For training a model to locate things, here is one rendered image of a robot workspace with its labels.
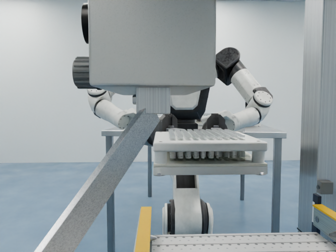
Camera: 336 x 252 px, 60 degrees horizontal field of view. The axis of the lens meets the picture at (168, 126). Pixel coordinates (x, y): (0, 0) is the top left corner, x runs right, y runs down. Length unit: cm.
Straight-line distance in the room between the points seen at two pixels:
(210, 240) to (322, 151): 23
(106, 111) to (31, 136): 466
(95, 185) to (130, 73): 9
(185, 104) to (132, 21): 105
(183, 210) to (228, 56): 70
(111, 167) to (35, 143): 551
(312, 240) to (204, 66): 33
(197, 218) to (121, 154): 95
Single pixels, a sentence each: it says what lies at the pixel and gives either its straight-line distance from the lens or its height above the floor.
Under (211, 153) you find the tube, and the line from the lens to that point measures 67.
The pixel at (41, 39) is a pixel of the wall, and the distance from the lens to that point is 575.
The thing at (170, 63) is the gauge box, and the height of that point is 106.
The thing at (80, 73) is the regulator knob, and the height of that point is 106.
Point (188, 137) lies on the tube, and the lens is 65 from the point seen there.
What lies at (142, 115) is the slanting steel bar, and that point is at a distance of 25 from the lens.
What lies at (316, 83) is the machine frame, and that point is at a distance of 54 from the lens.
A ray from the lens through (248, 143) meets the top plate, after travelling 64.
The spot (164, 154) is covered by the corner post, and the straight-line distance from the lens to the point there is 62.
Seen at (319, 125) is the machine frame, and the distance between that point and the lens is 53.
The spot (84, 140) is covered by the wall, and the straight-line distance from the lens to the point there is 546.
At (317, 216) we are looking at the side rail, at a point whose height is 86.
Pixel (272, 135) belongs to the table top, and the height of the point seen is 86.
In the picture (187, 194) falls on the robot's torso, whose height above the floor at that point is 68.
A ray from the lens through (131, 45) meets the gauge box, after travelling 25.
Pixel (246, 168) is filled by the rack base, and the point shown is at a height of 90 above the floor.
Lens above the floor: 103
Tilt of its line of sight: 4 degrees down
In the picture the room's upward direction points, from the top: straight up
